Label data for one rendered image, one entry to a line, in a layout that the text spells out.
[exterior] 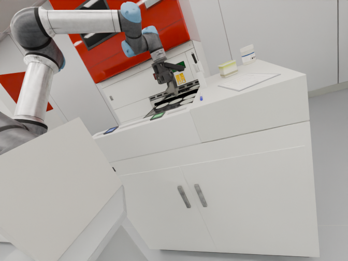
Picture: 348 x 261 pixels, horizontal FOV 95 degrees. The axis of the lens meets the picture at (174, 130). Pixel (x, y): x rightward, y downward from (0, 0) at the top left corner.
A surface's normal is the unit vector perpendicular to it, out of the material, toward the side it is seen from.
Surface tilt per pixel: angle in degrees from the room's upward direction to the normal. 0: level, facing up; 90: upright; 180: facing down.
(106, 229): 0
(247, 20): 90
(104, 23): 116
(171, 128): 90
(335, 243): 0
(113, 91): 90
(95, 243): 0
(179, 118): 90
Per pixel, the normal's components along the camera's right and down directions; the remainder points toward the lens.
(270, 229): -0.23, 0.45
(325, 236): -0.37, -0.86
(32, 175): 0.85, -0.15
